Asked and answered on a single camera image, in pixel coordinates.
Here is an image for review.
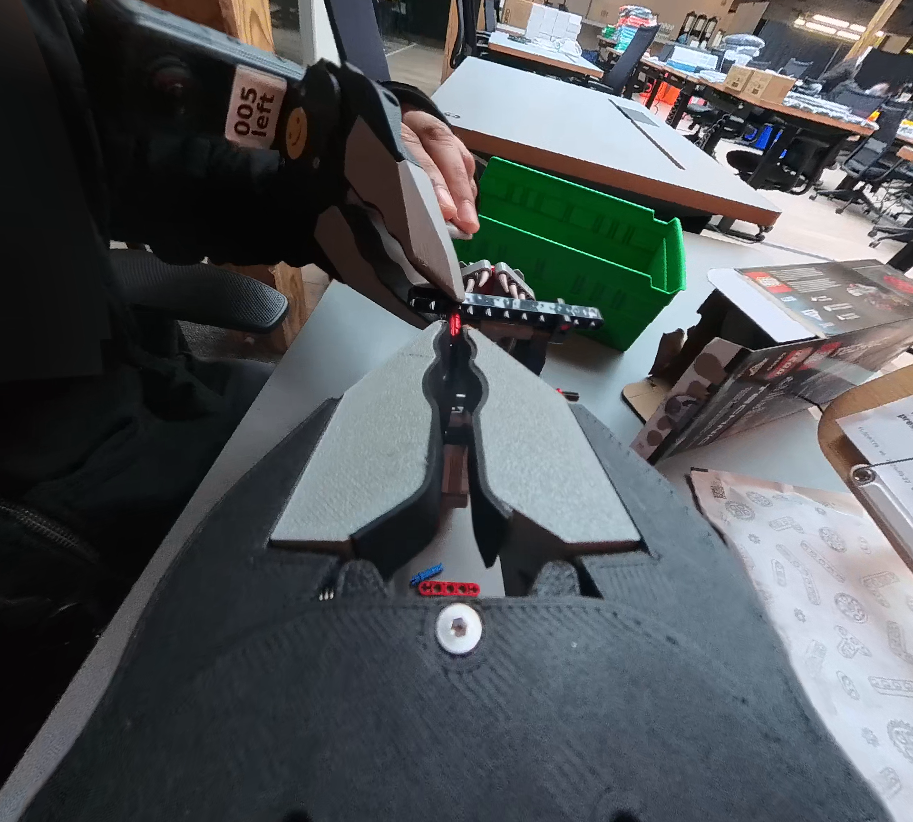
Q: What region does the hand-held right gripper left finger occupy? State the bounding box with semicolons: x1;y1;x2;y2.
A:
270;323;447;582

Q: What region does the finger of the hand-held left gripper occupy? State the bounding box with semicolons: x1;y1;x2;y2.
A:
342;119;467;303
312;203;437;328

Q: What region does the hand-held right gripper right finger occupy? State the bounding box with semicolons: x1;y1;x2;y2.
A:
462;326;643;569

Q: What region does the grey red toy brick model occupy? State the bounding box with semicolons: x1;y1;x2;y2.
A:
428;258;572;510

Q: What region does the long black toy beam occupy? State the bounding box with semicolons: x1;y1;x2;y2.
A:
408;287;605;333

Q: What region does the person's left forearm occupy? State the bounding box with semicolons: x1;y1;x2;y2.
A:
107;83;445;268

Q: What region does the cardboard toy set box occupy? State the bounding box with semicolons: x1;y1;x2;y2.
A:
622;260;913;466

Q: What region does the person's left hand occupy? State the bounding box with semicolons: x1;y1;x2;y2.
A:
399;108;482;238

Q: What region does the black mesh chair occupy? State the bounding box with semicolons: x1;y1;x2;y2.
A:
107;247;291;338

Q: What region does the green plastic bin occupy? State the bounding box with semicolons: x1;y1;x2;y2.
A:
456;156;688;352

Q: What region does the grey desk wood edge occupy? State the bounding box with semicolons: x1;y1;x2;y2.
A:
431;56;783;235

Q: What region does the dark office chair back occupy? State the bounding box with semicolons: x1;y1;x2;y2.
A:
308;0;393;84

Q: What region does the stack of white boxes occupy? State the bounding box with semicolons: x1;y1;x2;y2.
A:
526;1;583;43

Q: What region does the black office chair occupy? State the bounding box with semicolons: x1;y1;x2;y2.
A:
605;23;661;98

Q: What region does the patterned paper bag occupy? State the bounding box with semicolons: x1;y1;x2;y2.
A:
688;469;913;822

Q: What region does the person's black jacket torso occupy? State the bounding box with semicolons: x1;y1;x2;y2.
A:
0;0;290;787

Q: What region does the instruction sheet on clipboard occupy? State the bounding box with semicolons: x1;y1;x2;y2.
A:
816;365;913;575

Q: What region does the clear acrylic holder bar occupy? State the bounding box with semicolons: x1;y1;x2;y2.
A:
852;465;913;572

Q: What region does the printed instruction sheet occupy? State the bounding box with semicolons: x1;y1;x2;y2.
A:
836;395;913;484

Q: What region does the long work table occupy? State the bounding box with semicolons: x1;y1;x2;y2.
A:
641;55;880;139

